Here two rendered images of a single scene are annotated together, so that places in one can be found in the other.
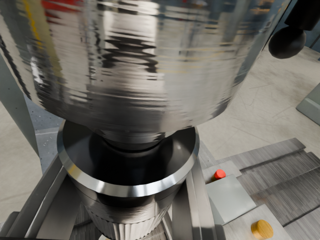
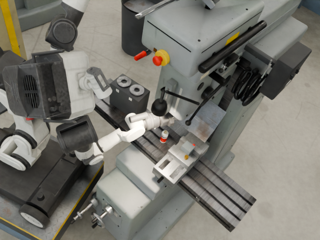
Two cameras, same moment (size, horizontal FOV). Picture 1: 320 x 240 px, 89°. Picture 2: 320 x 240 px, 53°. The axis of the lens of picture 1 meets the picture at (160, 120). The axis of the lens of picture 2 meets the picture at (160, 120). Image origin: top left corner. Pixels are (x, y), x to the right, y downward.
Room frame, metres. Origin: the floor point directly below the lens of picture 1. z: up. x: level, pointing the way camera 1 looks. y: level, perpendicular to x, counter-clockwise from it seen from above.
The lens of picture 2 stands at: (-0.58, -0.92, 2.56)
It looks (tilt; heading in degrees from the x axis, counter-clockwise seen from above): 52 degrees down; 60
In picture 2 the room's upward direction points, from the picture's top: 15 degrees clockwise
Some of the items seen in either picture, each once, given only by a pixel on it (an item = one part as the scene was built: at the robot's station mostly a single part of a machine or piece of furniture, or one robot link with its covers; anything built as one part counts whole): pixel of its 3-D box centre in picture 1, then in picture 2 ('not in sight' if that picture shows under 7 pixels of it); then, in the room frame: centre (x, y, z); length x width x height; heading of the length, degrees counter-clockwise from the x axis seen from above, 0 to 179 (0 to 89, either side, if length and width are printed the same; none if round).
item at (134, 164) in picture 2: not in sight; (161, 155); (0.04, 0.01, 0.79); 0.50 x 0.35 x 0.12; 29
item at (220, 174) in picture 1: (218, 176); not in sight; (0.15, -0.12, 1.05); 0.02 x 0.02 x 0.03
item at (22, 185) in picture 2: not in sight; (26, 160); (-0.79, 0.28, 0.59); 0.64 x 0.52 x 0.33; 137
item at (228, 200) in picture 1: (221, 202); (187, 149); (0.11, -0.12, 1.04); 0.06 x 0.05 x 0.06; 121
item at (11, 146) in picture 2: not in sight; (20, 151); (-0.81, 0.30, 0.68); 0.21 x 0.20 x 0.13; 137
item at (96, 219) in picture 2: not in sight; (102, 215); (-0.40, -0.23, 0.63); 0.16 x 0.12 x 0.12; 29
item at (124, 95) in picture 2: not in sight; (129, 96); (-0.11, 0.34, 1.03); 0.22 x 0.12 x 0.20; 126
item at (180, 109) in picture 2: not in sight; (184, 82); (0.04, 0.01, 1.47); 0.21 x 0.19 x 0.32; 119
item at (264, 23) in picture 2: not in sight; (234, 44); (0.14, -0.10, 1.79); 0.45 x 0.04 x 0.04; 29
